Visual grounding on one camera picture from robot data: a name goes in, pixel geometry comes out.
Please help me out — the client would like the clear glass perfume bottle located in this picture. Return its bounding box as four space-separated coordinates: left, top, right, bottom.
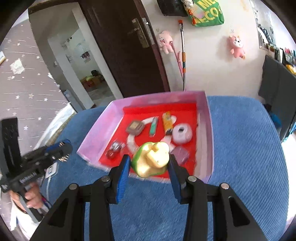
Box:
110 141 125 153

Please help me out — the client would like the brown earbud case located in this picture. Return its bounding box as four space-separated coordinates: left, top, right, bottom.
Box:
125 120 145 136

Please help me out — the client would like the green apple shaped toy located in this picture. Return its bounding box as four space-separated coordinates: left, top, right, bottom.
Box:
131 142 170 178

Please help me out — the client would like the yellow lighter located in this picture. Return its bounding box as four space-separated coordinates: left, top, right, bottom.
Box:
162 111 174 136

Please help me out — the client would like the person's left hand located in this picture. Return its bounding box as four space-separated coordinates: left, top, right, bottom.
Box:
9 182 44 211

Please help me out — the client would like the pink cardboard tray box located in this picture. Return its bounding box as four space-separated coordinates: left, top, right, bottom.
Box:
77 91 214 183

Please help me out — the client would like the red ball ornament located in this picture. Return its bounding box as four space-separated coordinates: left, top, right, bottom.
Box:
106 150 116 160

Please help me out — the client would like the green nail clipper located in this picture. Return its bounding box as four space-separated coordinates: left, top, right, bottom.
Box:
149 116 159 137

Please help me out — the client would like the lilac round compact case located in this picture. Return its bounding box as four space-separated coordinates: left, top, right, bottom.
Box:
172 123 193 145

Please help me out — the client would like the red Miniso paper liner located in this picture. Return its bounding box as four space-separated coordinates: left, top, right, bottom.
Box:
98 103 198 174

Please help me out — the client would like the dark brown door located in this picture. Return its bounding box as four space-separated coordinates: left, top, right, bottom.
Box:
79 1 170 97

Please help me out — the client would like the black cloth side table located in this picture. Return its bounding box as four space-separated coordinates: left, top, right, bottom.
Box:
258 55 295 140

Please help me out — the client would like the pink hanging stick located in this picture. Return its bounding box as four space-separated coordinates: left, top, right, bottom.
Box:
170 41 184 80

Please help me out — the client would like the pink plush toy left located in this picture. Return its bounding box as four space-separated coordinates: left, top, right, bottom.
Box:
157 31 174 54

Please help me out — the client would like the pink plush toy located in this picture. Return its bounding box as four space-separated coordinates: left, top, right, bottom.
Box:
157 31 174 54
228 36 245 59

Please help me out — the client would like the pink plush toy right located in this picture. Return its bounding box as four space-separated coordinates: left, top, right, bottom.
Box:
228 36 245 59

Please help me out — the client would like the black backpack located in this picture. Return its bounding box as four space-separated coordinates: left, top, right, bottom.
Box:
157 0 188 17

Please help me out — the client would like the green tote bag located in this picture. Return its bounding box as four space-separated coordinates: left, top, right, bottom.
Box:
183 0 224 27

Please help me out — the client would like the orange grey mop handle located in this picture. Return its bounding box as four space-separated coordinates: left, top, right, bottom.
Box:
178 20 186 90

